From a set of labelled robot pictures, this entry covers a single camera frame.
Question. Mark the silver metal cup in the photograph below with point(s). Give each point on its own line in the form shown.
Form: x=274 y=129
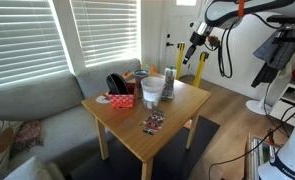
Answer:
x=139 y=76

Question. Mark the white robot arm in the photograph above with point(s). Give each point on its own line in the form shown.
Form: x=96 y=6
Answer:
x=225 y=13

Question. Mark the round paper coaster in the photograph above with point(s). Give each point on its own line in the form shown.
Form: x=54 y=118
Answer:
x=102 y=99

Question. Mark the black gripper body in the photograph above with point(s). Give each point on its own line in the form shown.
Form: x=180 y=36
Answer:
x=196 y=40

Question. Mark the left yellow post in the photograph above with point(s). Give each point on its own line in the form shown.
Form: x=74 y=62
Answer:
x=180 y=47

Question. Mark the floral cloth on sofa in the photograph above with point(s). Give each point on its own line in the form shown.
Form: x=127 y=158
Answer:
x=27 y=137

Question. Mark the right yellow post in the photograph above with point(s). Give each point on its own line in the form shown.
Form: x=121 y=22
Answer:
x=203 y=57

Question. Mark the red patterned storage box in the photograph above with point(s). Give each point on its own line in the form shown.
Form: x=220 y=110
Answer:
x=123 y=101

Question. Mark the wooden side table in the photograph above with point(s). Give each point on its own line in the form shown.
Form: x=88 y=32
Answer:
x=127 y=124

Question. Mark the grey sofa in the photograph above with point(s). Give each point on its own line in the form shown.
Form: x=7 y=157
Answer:
x=68 y=130

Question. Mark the window blinds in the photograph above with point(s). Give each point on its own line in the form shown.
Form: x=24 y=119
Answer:
x=30 y=43
x=108 y=30

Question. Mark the orange toy behind table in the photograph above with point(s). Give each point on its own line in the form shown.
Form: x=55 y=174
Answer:
x=149 y=67

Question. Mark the dark grey hanging cloth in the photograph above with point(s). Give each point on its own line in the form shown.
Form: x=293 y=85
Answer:
x=276 y=52

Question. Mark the left window blinds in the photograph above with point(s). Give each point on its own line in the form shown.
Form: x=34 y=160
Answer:
x=30 y=43

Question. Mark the white plastic water pitcher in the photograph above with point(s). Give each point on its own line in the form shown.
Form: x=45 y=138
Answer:
x=152 y=91

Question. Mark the white shelf unit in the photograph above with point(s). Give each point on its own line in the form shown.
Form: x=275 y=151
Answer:
x=285 y=105

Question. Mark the white door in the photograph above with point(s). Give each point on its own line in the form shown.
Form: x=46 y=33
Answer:
x=177 y=16

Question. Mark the white floor lamp stand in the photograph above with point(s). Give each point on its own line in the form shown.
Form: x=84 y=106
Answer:
x=272 y=93

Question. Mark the flat squishy drink pouch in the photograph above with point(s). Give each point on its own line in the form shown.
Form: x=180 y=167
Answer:
x=154 y=122

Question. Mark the yellow post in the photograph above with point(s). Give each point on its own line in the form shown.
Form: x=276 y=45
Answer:
x=180 y=47
x=203 y=57

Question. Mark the white cushion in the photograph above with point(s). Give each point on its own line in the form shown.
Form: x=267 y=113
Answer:
x=34 y=169

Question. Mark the black round pan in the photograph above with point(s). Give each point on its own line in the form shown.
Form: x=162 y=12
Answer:
x=116 y=84

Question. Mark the right window blinds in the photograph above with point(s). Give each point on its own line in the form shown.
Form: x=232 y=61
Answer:
x=108 y=30

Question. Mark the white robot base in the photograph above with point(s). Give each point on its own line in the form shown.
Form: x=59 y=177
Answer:
x=281 y=166

